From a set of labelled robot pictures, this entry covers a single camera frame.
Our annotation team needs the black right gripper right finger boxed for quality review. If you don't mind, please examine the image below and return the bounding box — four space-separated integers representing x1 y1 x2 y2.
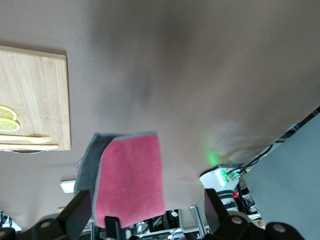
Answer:
204 188 230 235

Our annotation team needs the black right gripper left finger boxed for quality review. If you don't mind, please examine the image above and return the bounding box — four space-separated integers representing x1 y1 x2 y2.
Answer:
56 189 93 240

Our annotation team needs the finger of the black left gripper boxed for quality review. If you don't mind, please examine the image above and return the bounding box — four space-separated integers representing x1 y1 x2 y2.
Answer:
104 216 123 240

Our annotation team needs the red and grey cloth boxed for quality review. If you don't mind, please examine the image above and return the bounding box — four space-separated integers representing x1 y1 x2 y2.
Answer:
73 130 166 229

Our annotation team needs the white rectangular tray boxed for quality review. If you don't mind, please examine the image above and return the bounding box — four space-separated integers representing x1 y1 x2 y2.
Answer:
60 179 77 194

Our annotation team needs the yellow knife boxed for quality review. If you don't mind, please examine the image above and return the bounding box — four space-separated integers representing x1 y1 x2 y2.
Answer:
0 143 60 151

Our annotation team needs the yellow fork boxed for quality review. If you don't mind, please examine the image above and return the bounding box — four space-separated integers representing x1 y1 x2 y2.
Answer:
0 134 53 144

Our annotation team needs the lemon slice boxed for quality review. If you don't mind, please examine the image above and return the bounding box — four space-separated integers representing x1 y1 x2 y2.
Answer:
0 104 19 122
0 117 21 133

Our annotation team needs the wooden cutting board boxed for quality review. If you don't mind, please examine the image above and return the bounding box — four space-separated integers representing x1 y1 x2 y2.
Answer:
0 44 72 154

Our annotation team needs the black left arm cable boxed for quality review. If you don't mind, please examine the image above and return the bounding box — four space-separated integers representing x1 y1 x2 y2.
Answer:
238 142 276 176

